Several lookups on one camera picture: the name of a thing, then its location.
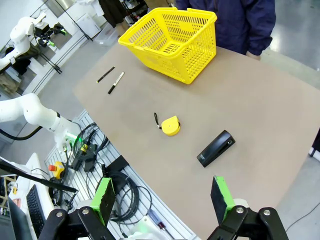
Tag black left arm hose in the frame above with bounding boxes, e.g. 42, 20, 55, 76
0, 126, 44, 141

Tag person's left forearm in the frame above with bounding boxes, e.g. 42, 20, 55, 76
246, 27, 277, 57

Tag black keyboard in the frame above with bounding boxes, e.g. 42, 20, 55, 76
26, 184, 47, 238

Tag black metal rack frame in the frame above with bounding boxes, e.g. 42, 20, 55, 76
29, 4, 94, 75

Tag clear plastic storage box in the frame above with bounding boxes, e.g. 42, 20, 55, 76
96, 23, 120, 46

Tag white side desk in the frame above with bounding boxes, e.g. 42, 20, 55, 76
14, 152, 56, 213

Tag person in navy jacket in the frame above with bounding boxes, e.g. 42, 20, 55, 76
174, 0, 277, 57

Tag thin black floor cable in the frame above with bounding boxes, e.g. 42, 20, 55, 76
284, 209, 309, 232

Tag yellow plastic shopping basket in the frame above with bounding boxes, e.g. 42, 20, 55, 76
117, 6, 218, 85

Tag blue handled screwdriver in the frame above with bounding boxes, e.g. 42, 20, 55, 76
146, 209, 176, 240

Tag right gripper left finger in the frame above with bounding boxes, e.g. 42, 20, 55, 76
42, 176, 117, 240

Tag black camera stand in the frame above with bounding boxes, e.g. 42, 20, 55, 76
0, 159, 79, 208

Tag black floor stand foot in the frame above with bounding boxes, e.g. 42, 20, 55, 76
309, 134, 320, 158

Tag grey slotted mounting plate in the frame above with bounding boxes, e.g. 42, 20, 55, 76
44, 109, 198, 240

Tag yellow emergency stop box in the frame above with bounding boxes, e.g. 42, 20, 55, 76
48, 161, 67, 180

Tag dark hanging clothes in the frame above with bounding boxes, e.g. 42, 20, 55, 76
98, 0, 129, 28

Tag person's left hand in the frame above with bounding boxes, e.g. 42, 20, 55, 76
246, 51, 262, 61

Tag black lab robot gripper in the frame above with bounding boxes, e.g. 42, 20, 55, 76
34, 22, 67, 48

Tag yellow tape measure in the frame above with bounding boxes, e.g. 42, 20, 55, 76
153, 112, 182, 137

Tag black stapler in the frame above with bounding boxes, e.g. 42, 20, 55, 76
196, 129, 236, 168

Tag dark monitor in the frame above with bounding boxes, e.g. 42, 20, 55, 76
0, 194, 33, 240

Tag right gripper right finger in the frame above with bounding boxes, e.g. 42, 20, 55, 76
206, 175, 290, 240

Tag white marker with black cap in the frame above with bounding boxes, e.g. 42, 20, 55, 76
107, 71, 125, 95

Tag black pen with yellow tip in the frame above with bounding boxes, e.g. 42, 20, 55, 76
96, 66, 116, 84

